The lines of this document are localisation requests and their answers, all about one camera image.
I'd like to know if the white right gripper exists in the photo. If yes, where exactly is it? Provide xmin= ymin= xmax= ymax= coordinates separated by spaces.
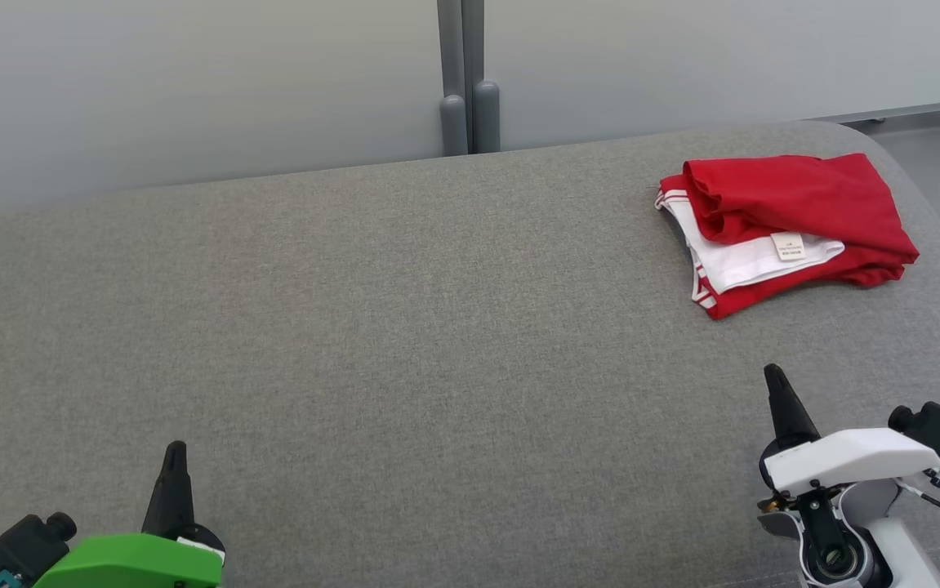
xmin=758 ymin=363 xmax=940 ymax=499

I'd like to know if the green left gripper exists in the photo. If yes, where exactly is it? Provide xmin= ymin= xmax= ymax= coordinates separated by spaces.
xmin=32 ymin=441 xmax=227 ymax=588

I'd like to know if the red jersey with white sleeves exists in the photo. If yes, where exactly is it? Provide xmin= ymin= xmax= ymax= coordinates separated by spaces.
xmin=655 ymin=153 xmax=920 ymax=320

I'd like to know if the grey partition base rail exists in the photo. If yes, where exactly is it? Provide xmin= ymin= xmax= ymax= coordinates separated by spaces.
xmin=841 ymin=98 xmax=940 ymax=123

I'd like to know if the grey partition post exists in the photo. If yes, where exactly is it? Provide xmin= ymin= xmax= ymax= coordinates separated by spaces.
xmin=461 ymin=0 xmax=501 ymax=152
xmin=437 ymin=0 xmax=469 ymax=154

